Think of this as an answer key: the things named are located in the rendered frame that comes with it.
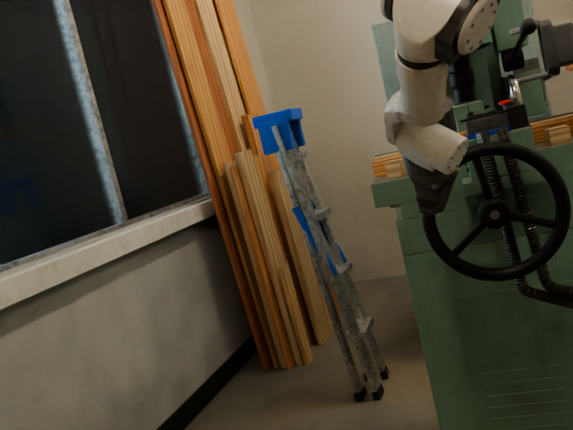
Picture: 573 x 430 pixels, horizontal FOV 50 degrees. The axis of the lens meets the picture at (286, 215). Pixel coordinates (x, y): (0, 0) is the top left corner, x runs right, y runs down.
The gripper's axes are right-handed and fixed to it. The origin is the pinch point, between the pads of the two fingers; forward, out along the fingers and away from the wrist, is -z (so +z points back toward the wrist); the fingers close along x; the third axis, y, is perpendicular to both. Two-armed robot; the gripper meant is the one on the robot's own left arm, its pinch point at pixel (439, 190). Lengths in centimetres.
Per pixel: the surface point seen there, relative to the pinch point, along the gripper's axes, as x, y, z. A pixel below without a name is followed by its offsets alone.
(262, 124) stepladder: 34, 89, -76
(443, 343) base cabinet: -23.4, -4.4, -42.0
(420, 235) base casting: -2.4, 7.0, -28.5
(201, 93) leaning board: 54, 144, -107
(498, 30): 60, 8, -35
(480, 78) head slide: 44, 8, -33
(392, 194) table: 3.9, 15.5, -23.0
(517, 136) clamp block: 19.6, -9.0, -10.7
